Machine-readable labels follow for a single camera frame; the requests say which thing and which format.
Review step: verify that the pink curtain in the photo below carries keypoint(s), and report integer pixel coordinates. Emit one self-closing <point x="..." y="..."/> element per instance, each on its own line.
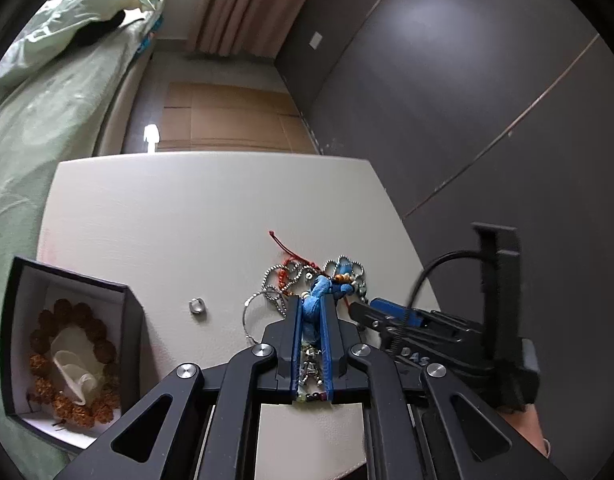
<point x="247" y="5"/>

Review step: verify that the bed with green sheet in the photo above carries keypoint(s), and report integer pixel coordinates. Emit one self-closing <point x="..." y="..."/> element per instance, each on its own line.
<point x="47" y="125"/>

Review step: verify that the white table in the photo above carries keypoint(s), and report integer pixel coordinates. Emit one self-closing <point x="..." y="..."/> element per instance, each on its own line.
<point x="187" y="220"/>

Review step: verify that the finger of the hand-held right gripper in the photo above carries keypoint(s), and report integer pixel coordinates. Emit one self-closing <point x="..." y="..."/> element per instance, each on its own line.
<point x="367" y="317"/>
<point x="392" y="307"/>

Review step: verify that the white crumpled paper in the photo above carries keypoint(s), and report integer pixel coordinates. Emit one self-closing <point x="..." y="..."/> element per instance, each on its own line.
<point x="72" y="360"/>

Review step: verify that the silver beaded charm strand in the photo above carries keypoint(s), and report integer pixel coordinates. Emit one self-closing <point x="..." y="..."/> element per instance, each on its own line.
<point x="309" y="365"/>

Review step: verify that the white wall outlet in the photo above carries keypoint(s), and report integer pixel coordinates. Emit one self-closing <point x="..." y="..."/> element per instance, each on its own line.
<point x="316" y="41"/>

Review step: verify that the pale green quilt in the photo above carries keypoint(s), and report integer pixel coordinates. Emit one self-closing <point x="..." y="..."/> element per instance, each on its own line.
<point x="62" y="15"/>

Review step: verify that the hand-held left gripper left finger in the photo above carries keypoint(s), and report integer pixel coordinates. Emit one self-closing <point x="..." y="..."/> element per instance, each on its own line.
<point x="294" y="340"/>

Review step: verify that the black jewelry box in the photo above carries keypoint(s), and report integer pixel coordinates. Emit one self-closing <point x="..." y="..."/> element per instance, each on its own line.
<point x="132" y="320"/>

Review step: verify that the flat brown cardboard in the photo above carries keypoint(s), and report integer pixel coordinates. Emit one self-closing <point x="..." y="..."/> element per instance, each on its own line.
<point x="227" y="120"/>

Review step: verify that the person's right hand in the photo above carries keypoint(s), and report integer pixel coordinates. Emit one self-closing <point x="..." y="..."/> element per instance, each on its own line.
<point x="524" y="430"/>

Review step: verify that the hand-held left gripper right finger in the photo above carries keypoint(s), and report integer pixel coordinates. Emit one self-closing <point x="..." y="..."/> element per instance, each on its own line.
<point x="328" y="340"/>

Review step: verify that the blue cloth charm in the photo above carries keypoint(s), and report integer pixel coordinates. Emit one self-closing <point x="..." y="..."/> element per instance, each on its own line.
<point x="312" y="310"/>

